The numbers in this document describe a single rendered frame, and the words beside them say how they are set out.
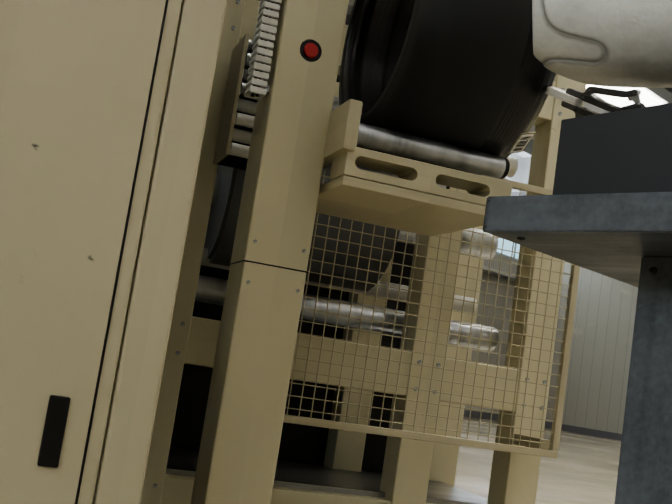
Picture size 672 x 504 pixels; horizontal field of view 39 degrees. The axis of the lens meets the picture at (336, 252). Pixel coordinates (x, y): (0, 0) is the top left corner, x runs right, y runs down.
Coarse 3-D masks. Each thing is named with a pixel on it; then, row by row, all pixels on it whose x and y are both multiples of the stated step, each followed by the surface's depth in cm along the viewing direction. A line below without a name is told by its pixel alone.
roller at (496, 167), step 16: (368, 128) 184; (368, 144) 185; (384, 144) 185; (400, 144) 186; (416, 144) 187; (432, 144) 188; (448, 144) 190; (432, 160) 189; (448, 160) 190; (464, 160) 190; (480, 160) 191; (496, 160) 193; (496, 176) 194
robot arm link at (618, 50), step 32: (544, 0) 112; (576, 0) 109; (608, 0) 107; (640, 0) 106; (544, 32) 113; (576, 32) 110; (608, 32) 108; (640, 32) 107; (544, 64) 117; (576, 64) 112; (608, 64) 110; (640, 64) 109
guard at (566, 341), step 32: (544, 192) 251; (320, 224) 231; (448, 256) 242; (480, 256) 245; (576, 288) 252; (544, 320) 249; (320, 352) 229; (416, 352) 237; (384, 384) 234; (544, 384) 248; (288, 416) 224; (352, 416) 231; (448, 416) 238; (480, 416) 241; (512, 416) 244; (512, 448) 243
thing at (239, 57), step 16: (240, 48) 229; (240, 64) 225; (240, 80) 225; (224, 96) 238; (240, 96) 239; (224, 112) 234; (240, 112) 239; (224, 128) 230; (240, 128) 239; (224, 144) 226; (240, 144) 225; (224, 160) 237; (240, 160) 238
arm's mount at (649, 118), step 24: (576, 120) 105; (600, 120) 103; (624, 120) 101; (648, 120) 99; (576, 144) 104; (600, 144) 102; (624, 144) 100; (648, 144) 98; (576, 168) 104; (600, 168) 102; (624, 168) 100; (648, 168) 98; (576, 192) 103; (600, 192) 101; (624, 192) 99
